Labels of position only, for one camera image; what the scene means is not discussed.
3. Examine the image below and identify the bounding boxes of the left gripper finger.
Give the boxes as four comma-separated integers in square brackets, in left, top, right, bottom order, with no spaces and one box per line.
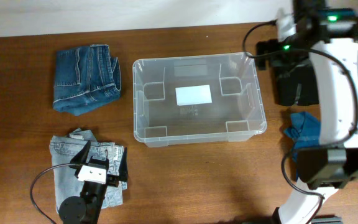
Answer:
[70,141,91,165]
[119,147,129,182]

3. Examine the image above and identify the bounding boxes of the light blue jeans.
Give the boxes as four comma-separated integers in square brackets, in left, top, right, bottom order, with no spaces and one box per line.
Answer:
[49,128,125,208]

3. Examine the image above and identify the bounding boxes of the black garment with tape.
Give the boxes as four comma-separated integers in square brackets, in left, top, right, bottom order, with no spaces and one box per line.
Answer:
[272,65,319,106]

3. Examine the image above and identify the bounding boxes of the clear plastic storage bin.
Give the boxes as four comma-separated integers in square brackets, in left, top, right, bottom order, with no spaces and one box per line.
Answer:
[132,52,267,147]

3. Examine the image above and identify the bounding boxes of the teal blue shirt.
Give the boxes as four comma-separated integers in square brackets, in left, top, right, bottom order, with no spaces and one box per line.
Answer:
[284,111,321,151]

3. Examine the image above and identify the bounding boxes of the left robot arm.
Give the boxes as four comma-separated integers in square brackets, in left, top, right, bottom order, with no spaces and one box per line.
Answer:
[58,141,128,224]

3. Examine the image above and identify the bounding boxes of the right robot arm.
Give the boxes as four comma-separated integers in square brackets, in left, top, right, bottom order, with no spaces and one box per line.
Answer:
[256,1,358,223]

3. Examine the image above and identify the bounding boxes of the dark blue folded jeans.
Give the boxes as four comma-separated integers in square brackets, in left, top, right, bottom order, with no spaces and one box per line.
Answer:
[52,44,122,116]

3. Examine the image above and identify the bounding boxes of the white label in bin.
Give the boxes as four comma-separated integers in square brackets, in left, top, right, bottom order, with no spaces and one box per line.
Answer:
[175,85,212,106]

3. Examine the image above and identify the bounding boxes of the right black camera cable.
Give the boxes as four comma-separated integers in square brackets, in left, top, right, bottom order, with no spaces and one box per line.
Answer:
[242,19,358,224]

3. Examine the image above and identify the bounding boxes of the black camera cable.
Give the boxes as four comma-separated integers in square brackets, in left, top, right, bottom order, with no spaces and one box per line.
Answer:
[242,19,358,224]
[29,162,80,224]

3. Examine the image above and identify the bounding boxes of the left black camera cable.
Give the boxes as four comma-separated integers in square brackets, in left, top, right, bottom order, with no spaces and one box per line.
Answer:
[29,162,80,224]

